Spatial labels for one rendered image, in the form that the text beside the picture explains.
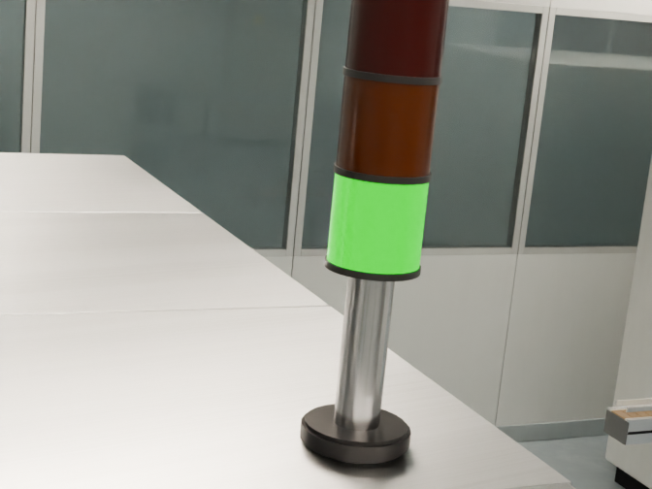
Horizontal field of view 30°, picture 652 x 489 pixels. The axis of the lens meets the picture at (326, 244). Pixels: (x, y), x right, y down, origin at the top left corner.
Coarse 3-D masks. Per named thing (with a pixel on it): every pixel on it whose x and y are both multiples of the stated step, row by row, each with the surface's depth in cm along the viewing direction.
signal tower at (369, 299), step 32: (352, 288) 63; (384, 288) 63; (352, 320) 64; (384, 320) 64; (352, 352) 64; (384, 352) 64; (352, 384) 64; (320, 416) 66; (352, 416) 65; (384, 416) 67; (320, 448) 64; (352, 448) 63; (384, 448) 64
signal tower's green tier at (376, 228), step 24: (336, 192) 62; (360, 192) 61; (384, 192) 61; (408, 192) 61; (336, 216) 62; (360, 216) 61; (384, 216) 61; (408, 216) 61; (336, 240) 62; (360, 240) 61; (384, 240) 61; (408, 240) 62; (336, 264) 62; (360, 264) 62; (384, 264) 62; (408, 264) 62
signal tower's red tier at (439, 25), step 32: (352, 0) 60; (384, 0) 59; (416, 0) 59; (448, 0) 60; (352, 32) 60; (384, 32) 59; (416, 32) 59; (352, 64) 60; (384, 64) 59; (416, 64) 59
